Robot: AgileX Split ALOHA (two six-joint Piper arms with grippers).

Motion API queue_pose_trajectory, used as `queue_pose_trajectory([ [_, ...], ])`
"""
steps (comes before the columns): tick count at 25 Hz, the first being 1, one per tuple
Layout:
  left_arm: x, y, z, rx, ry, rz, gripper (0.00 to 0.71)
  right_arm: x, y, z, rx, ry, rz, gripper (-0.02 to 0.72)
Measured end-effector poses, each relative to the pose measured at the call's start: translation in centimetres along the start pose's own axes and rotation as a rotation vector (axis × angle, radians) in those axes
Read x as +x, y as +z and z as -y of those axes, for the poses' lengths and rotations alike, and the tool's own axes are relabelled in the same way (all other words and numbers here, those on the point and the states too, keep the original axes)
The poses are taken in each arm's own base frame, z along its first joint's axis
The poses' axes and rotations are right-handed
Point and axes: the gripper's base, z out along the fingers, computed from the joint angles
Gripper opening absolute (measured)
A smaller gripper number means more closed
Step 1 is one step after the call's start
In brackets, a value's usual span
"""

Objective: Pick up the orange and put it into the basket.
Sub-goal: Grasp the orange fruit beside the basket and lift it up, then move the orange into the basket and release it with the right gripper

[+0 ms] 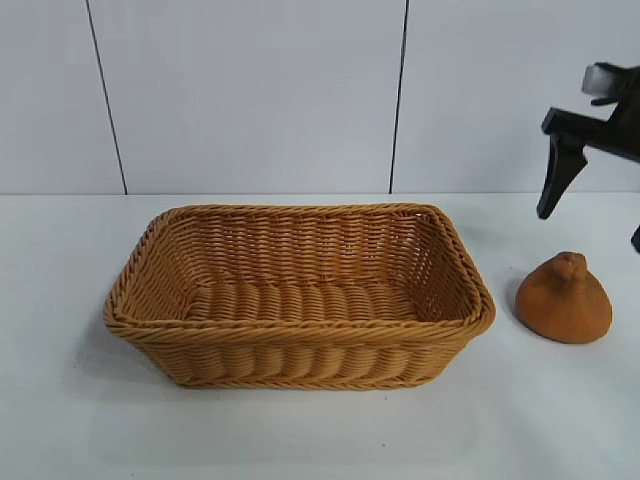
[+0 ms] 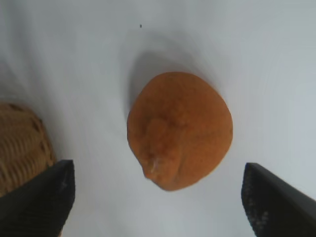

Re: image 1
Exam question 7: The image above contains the brown cone-shaped bread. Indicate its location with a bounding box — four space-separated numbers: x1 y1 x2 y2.
516 252 614 345

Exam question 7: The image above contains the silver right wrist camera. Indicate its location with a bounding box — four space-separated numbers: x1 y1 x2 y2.
580 62 626 97

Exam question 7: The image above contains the tan woven wicker basket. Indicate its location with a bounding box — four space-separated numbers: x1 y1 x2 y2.
103 203 497 390

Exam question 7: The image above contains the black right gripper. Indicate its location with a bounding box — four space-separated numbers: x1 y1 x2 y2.
535 67 640 251

